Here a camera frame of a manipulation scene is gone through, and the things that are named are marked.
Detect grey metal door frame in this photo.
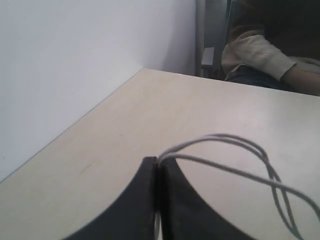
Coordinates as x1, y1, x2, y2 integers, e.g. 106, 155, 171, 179
194, 0, 232, 77

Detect seated person in brown sweater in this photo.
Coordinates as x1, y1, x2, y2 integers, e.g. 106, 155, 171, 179
221, 0, 320, 96

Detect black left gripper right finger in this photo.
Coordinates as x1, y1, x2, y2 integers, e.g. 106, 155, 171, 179
158, 158, 252, 240

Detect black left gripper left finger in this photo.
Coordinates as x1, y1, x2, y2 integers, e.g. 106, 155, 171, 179
66, 157, 157, 240

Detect white wired earphones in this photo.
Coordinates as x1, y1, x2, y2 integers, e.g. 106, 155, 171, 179
157, 133, 320, 240

